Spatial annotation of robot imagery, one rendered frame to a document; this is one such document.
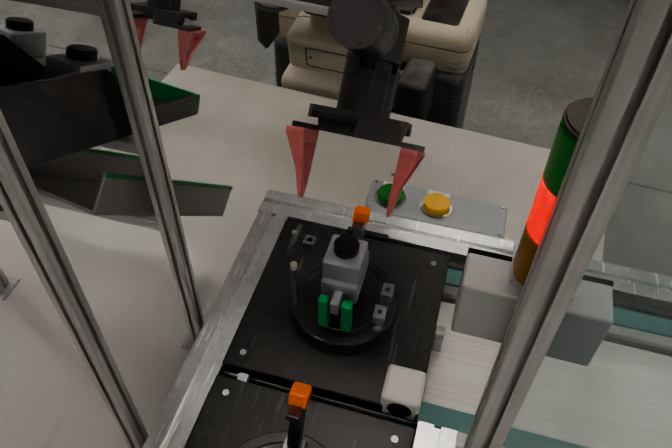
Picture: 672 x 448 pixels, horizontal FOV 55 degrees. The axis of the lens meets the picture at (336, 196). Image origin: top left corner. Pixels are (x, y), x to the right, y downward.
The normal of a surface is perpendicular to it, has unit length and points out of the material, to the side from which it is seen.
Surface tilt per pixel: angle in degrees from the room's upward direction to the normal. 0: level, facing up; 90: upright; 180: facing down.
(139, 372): 0
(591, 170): 90
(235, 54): 0
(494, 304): 90
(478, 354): 0
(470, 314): 90
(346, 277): 90
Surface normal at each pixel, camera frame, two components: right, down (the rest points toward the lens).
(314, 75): -0.04, -0.59
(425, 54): -0.33, 0.68
